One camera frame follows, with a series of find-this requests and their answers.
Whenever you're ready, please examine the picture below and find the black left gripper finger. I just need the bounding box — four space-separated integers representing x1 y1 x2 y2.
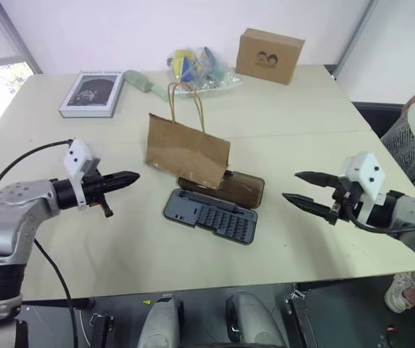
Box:
105 177 141 193
103 170 140 184

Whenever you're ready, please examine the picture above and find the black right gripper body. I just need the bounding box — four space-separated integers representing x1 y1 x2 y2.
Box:
328 175 363 226

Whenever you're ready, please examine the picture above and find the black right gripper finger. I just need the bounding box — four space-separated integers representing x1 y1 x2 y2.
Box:
282 193 334 220
294 170 340 189

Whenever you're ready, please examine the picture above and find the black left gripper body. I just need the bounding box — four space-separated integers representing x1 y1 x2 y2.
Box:
80 173 115 219

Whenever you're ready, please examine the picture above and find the brown paper bag with handles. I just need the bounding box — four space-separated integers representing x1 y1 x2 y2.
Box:
145 81 232 191

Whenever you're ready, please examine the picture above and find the dark screwdriver bit case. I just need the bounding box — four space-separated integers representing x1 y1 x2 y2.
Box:
163 169 266 247

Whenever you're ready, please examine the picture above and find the black seat beside table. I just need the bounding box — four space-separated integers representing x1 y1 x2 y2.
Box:
351 101 408 139

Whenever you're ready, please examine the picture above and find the white book with dark cover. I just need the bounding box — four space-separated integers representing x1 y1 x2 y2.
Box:
58 69 126 120

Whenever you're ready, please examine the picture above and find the pale green wrapped item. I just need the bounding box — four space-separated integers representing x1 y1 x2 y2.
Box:
123 69 170 102

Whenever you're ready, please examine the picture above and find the white sneaker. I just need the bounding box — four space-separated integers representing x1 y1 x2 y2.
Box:
384 271 415 313

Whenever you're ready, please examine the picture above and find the grey rounded leg shell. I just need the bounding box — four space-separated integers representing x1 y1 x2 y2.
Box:
225 289 285 348
136 292 185 348

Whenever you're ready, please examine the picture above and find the brown cardboard box with print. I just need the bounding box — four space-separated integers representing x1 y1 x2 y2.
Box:
234 27 307 86

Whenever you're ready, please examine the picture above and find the clear bag of colourful items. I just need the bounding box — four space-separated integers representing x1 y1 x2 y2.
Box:
166 46 245 100

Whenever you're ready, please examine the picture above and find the black metal table clamp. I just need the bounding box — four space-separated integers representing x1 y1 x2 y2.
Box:
86 312 116 348

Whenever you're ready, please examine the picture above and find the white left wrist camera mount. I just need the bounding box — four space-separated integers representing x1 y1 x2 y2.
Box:
63 138 102 211

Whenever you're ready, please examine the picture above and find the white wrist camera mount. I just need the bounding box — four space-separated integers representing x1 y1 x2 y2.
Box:
63 138 102 211
342 152 388 226

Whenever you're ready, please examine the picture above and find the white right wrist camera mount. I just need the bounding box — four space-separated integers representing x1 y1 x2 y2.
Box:
342 152 388 226

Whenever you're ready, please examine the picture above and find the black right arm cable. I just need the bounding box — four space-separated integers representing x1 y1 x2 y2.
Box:
344 202 415 233

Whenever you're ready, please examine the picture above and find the black metal table bracket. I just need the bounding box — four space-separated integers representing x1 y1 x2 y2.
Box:
282 285 319 348

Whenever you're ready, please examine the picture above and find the grey wall corner post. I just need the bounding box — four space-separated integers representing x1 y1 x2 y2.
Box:
332 0 379 81

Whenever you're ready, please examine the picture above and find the grey window frame post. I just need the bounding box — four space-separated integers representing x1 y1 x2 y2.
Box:
0 0 44 75

